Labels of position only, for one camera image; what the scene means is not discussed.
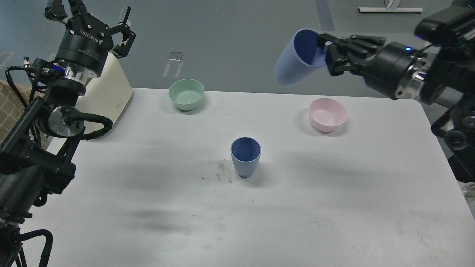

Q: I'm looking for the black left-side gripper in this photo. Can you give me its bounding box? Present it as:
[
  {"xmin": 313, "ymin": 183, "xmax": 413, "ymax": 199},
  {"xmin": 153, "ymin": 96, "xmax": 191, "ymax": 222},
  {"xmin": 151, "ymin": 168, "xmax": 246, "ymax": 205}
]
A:
[{"xmin": 45, "ymin": 0, "xmax": 136, "ymax": 78}]

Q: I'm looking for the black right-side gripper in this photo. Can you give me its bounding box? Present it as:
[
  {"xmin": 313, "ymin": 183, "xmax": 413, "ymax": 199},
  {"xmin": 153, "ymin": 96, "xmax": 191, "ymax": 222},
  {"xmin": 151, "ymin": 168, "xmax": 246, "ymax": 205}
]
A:
[{"xmin": 318, "ymin": 33, "xmax": 426, "ymax": 100}]

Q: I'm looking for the blue cup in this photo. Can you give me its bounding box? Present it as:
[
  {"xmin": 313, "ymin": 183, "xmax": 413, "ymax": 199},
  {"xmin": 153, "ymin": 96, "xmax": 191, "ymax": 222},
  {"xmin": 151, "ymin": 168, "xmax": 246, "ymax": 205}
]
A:
[
  {"xmin": 230, "ymin": 136, "xmax": 262, "ymax": 178},
  {"xmin": 273, "ymin": 28, "xmax": 326, "ymax": 88}
]

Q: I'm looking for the black left-side robot arm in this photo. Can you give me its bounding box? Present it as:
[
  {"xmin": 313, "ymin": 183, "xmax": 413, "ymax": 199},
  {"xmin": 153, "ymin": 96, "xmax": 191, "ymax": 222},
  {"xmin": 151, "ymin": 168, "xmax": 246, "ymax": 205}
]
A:
[{"xmin": 0, "ymin": 0, "xmax": 135, "ymax": 267}]

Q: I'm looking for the white stand base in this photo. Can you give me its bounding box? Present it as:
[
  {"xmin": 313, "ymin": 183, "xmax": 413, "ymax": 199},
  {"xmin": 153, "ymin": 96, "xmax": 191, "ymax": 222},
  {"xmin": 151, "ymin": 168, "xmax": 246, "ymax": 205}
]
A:
[{"xmin": 358, "ymin": 0, "xmax": 424, "ymax": 14}]

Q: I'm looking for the pink bowl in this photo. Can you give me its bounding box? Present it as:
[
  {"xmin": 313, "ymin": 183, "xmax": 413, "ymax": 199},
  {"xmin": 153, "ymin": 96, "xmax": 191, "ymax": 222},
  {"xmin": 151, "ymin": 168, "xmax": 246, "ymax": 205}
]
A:
[{"xmin": 308, "ymin": 98, "xmax": 348, "ymax": 132}]

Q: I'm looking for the cream toaster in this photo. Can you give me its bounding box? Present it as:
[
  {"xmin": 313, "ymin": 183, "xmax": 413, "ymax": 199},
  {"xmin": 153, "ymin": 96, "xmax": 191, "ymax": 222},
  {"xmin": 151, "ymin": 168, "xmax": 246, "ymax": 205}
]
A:
[{"xmin": 76, "ymin": 53, "xmax": 132, "ymax": 124}]

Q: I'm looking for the silver floor plate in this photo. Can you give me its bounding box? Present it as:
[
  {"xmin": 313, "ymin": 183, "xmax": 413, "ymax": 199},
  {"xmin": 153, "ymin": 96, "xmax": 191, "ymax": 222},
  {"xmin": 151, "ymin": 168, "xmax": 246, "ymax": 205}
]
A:
[{"xmin": 167, "ymin": 52, "xmax": 184, "ymax": 62}]

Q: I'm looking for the green bowl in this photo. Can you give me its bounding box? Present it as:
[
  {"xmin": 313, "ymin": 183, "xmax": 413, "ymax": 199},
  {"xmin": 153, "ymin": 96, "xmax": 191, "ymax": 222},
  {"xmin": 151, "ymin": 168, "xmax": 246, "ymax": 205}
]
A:
[{"xmin": 168, "ymin": 78, "xmax": 205, "ymax": 111}]

